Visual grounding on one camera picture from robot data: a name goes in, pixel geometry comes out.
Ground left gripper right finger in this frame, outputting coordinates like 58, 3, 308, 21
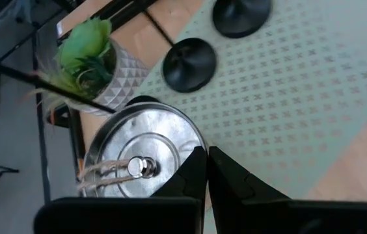
208, 146, 290, 234

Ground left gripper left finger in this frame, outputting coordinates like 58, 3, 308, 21
150, 146, 208, 234

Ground silver candle tin orange label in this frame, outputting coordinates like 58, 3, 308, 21
77, 101, 208, 198

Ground succulent in triangle-pattern pot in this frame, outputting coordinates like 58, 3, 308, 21
23, 18, 150, 118

